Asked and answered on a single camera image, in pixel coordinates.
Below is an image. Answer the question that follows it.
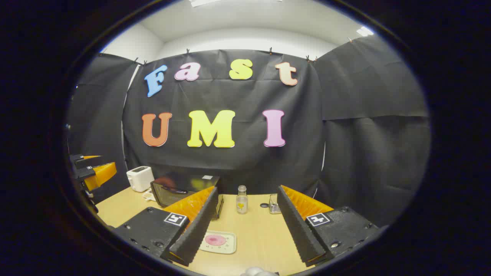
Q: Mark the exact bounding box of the black electric oven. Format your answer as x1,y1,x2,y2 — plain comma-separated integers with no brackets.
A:
150,174,224,220

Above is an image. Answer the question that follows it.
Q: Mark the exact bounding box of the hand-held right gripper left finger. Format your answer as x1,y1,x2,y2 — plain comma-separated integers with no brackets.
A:
114,186,219,267

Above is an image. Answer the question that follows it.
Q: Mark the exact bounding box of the white square plate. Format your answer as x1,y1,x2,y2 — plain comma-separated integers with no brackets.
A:
199,230,237,255

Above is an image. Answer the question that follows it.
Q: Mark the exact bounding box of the white toaster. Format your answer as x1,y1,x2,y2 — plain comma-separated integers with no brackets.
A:
126,166,155,192

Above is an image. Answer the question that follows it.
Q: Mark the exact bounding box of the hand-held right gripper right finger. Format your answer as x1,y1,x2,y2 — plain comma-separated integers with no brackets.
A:
277,185,380,268

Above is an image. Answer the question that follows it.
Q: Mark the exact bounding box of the clear bottle with yellow flower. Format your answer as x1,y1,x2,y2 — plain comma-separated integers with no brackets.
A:
236,185,249,214

